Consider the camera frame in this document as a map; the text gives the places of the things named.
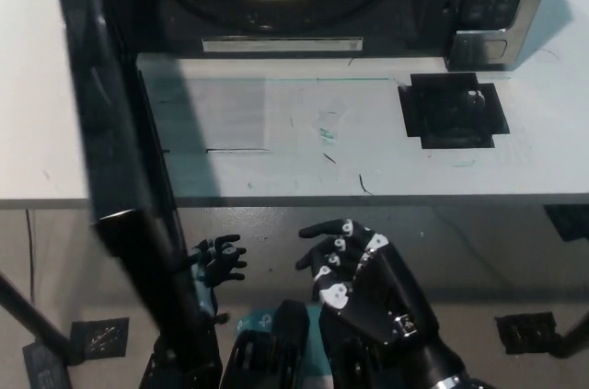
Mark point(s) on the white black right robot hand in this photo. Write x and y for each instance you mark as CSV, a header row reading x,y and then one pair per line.
x,y
377,297

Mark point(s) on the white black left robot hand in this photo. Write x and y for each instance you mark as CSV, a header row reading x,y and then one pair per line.
x,y
221,265

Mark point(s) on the stainless steel microwave body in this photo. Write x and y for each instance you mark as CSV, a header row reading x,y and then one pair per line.
x,y
497,3

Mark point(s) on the black floor tape marker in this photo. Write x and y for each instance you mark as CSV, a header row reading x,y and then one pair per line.
x,y
99,337
527,334

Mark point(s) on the small clear tape piece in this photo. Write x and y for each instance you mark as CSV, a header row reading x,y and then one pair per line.
x,y
331,120

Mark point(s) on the black table leg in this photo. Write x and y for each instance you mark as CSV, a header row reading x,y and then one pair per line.
x,y
32,315
573,340

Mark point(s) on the black flat floor box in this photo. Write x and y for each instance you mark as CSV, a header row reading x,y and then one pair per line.
x,y
46,368

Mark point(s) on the black floor mat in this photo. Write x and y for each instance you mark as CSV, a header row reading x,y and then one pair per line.
x,y
568,223

